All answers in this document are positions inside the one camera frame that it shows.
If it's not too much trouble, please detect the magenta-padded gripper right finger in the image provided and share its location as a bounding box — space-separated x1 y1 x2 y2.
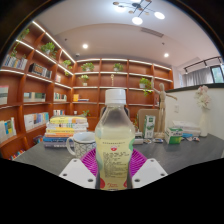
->
128 148 169 190

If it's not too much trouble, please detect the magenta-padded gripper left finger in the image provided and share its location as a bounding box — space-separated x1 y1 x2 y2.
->
58 148 100 190

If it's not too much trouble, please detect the clear bottle of yellow drink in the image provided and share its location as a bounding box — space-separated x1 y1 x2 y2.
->
94 88 136 192

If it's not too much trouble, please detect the white mug with triangle pattern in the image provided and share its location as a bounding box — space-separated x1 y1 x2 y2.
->
65 131 98 159

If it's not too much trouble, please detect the green and white box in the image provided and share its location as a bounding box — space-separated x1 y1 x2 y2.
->
164 126 184 145

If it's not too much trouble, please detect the green and white drink carton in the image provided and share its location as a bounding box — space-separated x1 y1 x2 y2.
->
142 114 156 139

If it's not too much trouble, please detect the stack of colourful books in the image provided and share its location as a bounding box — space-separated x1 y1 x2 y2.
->
42 115 90 148

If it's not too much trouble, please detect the brown cardboard panel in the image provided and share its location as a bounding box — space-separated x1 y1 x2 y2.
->
137 108 160 134

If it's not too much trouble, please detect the stack of white boxes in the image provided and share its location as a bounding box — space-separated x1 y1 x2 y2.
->
171 119 201 138

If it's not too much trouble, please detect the wooden artist mannequin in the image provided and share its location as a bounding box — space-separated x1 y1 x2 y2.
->
151 82 179 139

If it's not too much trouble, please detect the white vase with flowers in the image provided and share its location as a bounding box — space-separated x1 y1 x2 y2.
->
194 85 212 138

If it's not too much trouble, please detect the wooden shelf unit with books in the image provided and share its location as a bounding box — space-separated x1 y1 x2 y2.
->
0 20 175 160

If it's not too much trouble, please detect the grey curtain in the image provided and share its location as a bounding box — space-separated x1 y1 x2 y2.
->
184 67 213 88

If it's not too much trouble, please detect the window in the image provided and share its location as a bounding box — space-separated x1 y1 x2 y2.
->
209 64 224 84

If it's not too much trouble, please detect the black ceiling track light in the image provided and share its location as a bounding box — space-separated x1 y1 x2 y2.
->
183 56 223 74

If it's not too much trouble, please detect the ceiling air vent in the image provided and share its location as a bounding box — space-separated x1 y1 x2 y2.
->
139 27 165 38

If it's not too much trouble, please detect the branching ceiling lamp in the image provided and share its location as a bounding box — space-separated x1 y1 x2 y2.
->
112 0 166 26

